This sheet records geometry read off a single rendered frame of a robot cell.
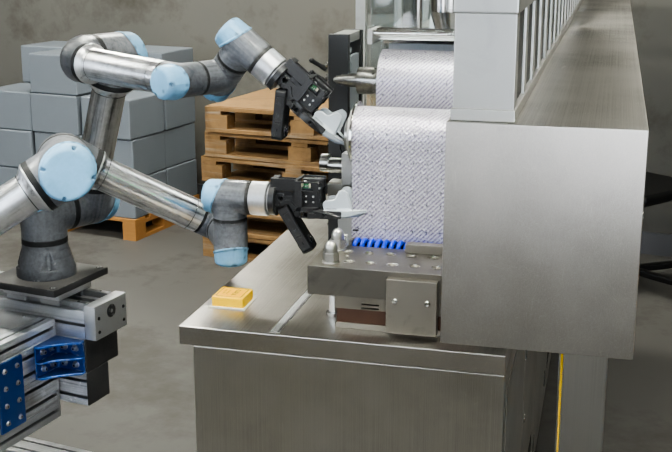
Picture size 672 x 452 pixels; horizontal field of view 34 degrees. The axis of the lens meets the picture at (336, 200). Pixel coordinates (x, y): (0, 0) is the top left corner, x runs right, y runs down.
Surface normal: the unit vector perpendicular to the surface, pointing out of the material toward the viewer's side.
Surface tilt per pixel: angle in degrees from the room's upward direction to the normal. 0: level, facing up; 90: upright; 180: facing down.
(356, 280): 90
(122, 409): 0
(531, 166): 90
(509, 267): 90
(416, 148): 90
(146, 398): 0
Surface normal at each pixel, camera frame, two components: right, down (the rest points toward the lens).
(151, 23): -0.41, 0.22
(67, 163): 0.41, 0.15
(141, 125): 0.90, 0.11
